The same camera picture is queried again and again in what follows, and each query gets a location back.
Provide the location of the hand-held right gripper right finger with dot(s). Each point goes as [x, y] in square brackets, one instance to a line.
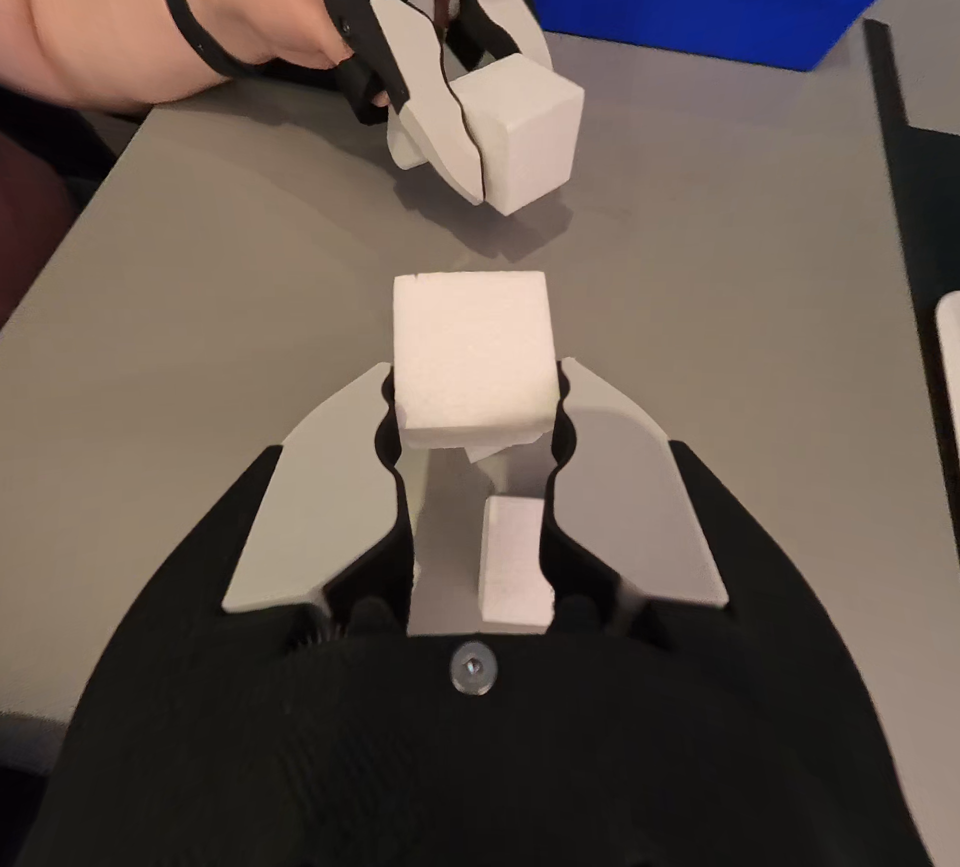
[637, 514]

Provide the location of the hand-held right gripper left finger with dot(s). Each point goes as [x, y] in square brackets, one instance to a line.
[315, 514]

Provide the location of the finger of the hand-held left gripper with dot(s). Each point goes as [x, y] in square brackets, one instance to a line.
[427, 102]
[514, 12]

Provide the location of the black wrist watch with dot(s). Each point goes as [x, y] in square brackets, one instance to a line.
[180, 12]

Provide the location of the white hard foam cube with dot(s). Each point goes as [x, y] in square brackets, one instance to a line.
[510, 567]
[532, 124]
[472, 349]
[484, 453]

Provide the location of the person's left forearm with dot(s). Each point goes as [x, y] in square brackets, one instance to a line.
[90, 27]

